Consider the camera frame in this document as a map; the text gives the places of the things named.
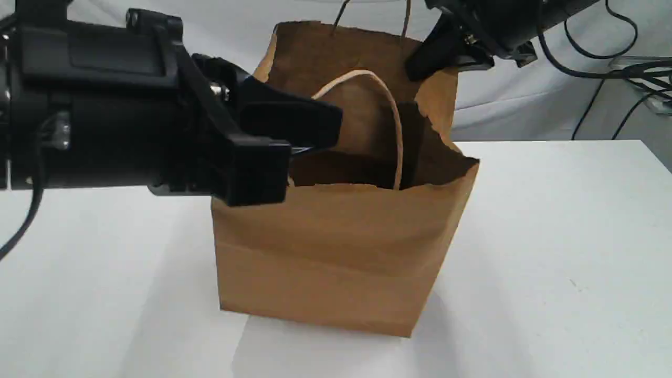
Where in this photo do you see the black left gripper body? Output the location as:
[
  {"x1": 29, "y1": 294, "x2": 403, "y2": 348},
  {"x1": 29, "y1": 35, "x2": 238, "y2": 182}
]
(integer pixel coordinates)
[{"x1": 127, "y1": 8, "x2": 292, "y2": 207}]

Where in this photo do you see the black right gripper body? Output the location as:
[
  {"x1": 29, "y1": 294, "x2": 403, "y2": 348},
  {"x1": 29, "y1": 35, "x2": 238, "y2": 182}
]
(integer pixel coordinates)
[{"x1": 425, "y1": 0, "x2": 539, "y2": 71}]

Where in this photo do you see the brown paper bag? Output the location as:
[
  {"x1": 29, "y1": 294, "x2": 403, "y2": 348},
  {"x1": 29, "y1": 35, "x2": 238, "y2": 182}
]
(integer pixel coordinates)
[{"x1": 212, "y1": 20, "x2": 479, "y2": 338}]

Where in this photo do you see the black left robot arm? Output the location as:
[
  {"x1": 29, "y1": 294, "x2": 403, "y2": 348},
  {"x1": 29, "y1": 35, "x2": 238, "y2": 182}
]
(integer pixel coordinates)
[{"x1": 2, "y1": 1, "x2": 342, "y2": 206}]

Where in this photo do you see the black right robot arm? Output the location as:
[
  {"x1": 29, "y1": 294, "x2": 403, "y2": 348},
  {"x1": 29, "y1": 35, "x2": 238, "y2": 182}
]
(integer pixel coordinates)
[{"x1": 405, "y1": 1, "x2": 593, "y2": 81}]

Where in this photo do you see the white backdrop cloth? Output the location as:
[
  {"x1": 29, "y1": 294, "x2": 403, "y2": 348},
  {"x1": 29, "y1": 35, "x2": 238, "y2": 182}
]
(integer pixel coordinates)
[{"x1": 69, "y1": 1, "x2": 671, "y2": 143}]

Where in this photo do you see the black cable bundle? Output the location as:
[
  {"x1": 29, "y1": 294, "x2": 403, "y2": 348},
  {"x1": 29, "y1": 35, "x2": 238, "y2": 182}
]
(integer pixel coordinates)
[{"x1": 535, "y1": 0, "x2": 672, "y2": 141}]

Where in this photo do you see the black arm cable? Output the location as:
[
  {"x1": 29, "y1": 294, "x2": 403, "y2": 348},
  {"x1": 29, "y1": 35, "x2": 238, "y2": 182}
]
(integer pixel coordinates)
[{"x1": 0, "y1": 121, "x2": 45, "y2": 260}]

